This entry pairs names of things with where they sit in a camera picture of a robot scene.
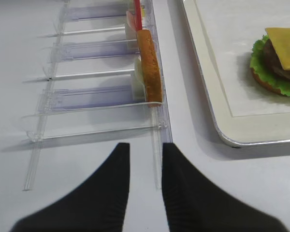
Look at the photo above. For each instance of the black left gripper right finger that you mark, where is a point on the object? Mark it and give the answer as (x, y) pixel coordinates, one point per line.
(194, 204)

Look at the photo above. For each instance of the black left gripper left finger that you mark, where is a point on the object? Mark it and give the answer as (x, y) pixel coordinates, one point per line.
(97, 205)

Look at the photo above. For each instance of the green lettuce in burger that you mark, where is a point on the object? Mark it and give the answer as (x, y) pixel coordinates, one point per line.
(266, 68)

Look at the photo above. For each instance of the yellow cheese in burger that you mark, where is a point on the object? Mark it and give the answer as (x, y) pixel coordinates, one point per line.
(280, 39)

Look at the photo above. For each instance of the red tomato slice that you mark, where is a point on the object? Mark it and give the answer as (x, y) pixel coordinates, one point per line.
(131, 20)

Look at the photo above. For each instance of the white metal tray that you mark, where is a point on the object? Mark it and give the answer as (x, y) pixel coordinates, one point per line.
(236, 130)

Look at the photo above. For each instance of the clear acrylic left food rack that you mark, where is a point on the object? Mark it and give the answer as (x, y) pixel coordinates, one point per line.
(94, 87)

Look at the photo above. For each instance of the brown bun in left rack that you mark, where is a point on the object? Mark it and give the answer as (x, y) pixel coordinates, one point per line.
(150, 68)

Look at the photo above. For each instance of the bottom bun of burger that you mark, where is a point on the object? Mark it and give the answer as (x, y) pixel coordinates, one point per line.
(273, 83)

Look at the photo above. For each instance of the brown patty in burger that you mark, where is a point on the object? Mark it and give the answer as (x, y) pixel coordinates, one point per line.
(272, 61)

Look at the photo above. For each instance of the white paper tray liner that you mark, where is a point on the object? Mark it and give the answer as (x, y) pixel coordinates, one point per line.
(233, 26)

